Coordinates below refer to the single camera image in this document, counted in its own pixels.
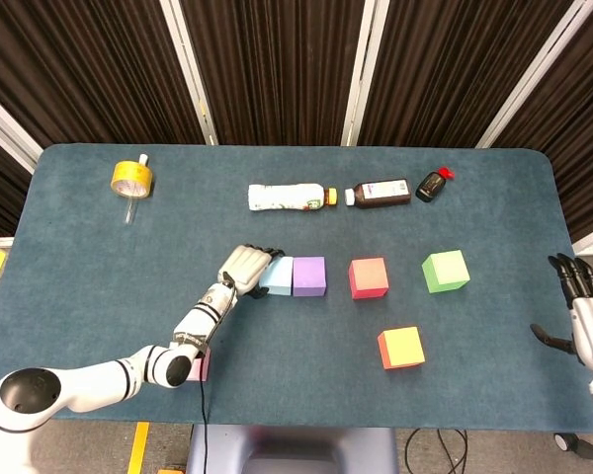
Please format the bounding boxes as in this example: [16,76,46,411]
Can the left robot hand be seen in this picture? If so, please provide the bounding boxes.
[216,243,287,301]

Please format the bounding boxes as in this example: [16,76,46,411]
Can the light blue foam cube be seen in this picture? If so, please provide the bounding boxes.
[258,256,295,297]

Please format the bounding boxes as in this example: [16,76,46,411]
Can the purple foam cube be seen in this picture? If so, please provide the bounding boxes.
[292,256,327,298]

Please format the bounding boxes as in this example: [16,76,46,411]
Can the pink foam cube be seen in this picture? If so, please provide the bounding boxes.
[185,348,212,383]

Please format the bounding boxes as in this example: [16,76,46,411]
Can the red foam cube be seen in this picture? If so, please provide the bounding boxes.
[347,257,391,300]

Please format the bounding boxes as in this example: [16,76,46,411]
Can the green foam cube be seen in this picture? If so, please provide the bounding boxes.
[421,249,471,294]

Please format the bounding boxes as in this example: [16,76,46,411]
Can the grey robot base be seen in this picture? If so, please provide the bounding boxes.
[185,423,400,474]

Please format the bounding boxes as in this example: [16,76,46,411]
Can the white labelled drink bottle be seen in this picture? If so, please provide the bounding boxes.
[247,182,339,214]

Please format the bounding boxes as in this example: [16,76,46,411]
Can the teal felt table mat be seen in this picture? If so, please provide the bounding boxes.
[0,142,593,431]

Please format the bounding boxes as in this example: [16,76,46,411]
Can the black caster wheel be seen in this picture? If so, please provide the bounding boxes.
[552,432,582,453]

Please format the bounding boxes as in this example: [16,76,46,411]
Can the clear tube with white cap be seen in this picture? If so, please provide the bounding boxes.
[123,153,150,226]

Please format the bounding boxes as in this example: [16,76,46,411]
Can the yellow tape roll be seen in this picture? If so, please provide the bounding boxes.
[110,159,156,199]

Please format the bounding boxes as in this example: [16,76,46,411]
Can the brown medicine bottle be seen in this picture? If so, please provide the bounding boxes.
[344,178,413,210]

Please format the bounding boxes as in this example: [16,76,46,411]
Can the orange foam cube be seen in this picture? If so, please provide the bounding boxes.
[377,325,426,370]

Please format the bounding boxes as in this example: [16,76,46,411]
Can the small black bottle red cap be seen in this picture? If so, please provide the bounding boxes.
[414,166,458,203]

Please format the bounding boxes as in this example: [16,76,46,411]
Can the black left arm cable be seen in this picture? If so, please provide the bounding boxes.
[197,276,238,474]

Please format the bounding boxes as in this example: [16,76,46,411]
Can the black floor cables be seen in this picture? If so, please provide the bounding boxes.
[403,427,470,474]

